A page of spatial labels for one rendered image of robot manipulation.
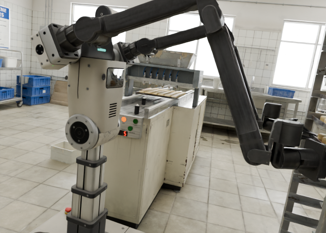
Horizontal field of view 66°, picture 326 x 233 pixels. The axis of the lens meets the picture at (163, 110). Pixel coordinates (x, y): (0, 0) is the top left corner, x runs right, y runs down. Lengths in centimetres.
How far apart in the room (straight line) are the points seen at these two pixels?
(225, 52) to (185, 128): 163
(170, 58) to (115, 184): 118
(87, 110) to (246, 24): 480
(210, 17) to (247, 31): 488
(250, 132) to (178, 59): 167
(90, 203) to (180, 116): 128
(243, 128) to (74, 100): 69
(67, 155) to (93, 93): 199
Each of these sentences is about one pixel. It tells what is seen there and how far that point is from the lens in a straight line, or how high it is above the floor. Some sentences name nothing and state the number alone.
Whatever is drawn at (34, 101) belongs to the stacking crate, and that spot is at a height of 7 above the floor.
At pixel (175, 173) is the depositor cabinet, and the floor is 20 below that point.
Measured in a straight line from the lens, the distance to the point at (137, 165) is 171.
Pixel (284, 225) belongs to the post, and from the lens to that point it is 134.
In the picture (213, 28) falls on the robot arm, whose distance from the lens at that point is 68.
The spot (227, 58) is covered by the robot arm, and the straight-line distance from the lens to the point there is 69.
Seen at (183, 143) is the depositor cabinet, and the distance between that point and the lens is 231.
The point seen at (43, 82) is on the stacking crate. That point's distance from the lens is 628.
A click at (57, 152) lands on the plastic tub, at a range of 304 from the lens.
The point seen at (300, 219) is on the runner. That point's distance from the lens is 133.
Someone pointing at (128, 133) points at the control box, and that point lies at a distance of 164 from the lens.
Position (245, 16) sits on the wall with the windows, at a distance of 560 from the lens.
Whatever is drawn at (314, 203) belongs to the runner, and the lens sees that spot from 130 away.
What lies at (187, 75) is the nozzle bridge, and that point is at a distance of 230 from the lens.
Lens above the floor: 118
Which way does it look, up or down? 10 degrees down
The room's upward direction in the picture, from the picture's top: 7 degrees clockwise
